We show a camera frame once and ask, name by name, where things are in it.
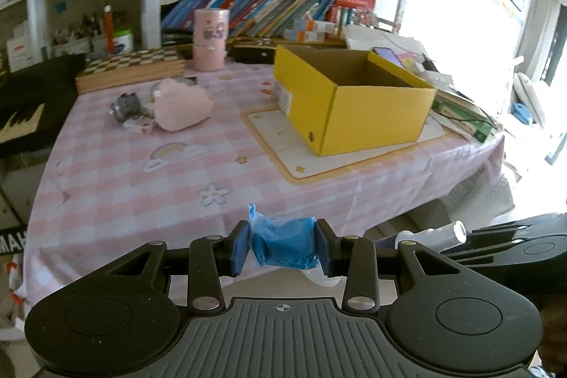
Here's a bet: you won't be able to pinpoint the yellow cardboard box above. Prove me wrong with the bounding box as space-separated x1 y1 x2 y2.
272 44 438 157

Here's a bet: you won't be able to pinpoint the pink cylinder holder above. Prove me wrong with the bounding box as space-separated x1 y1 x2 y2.
192 8 230 72

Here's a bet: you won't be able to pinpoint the pink plush pouch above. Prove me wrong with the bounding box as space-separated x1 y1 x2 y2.
153 78 213 132

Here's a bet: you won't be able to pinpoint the wooden chessboard box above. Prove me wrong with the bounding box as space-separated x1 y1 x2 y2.
74 47 186 94

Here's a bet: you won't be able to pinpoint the beige desk mat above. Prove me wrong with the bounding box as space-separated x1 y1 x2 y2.
241 106 446 186

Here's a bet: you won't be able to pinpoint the white jar green lid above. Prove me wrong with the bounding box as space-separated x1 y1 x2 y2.
108 28 134 55

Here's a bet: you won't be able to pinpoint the row of colourful books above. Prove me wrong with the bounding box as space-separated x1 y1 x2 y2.
160 0 377 44

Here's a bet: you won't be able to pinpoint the white spray bottle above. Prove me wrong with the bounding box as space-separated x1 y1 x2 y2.
394 221 467 249

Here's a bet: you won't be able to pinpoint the pink checked cloth desktop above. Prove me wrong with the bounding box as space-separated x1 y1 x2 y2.
22 50 506 308

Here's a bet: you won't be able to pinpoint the white papers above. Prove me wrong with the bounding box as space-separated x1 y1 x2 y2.
343 26 426 64

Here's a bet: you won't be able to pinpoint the orange white cartons stack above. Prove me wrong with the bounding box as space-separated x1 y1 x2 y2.
283 18 338 44

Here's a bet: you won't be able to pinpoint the person's right forearm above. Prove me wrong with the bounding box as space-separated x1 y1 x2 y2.
538 298 567 376

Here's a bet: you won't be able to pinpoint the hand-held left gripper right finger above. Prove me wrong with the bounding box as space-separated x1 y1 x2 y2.
314 219 471 315

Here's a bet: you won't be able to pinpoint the dark smartphone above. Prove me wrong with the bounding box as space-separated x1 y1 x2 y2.
373 47 406 69

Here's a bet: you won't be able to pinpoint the blue plastic packet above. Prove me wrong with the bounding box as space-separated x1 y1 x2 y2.
246 203 320 270

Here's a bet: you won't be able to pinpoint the white box red label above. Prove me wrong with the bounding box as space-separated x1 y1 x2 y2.
6 36 34 72

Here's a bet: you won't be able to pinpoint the pen organizer with pens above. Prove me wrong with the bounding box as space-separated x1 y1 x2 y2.
53 11 103 56

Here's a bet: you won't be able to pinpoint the small white box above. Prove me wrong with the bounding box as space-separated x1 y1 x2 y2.
123 118 156 136

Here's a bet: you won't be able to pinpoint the green books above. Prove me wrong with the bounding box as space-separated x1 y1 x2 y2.
432 88 499 144

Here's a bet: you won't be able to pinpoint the black piano keyboard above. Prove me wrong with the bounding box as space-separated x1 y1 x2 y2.
0 54 87 157

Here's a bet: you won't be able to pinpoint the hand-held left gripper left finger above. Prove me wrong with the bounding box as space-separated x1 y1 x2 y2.
95 221 251 315

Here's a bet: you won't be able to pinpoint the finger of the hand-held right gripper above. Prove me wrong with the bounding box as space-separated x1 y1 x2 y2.
443 240 528 261
472 213 567 241

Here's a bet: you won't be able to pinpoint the grey toy car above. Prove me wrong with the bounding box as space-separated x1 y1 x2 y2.
110 92 145 123

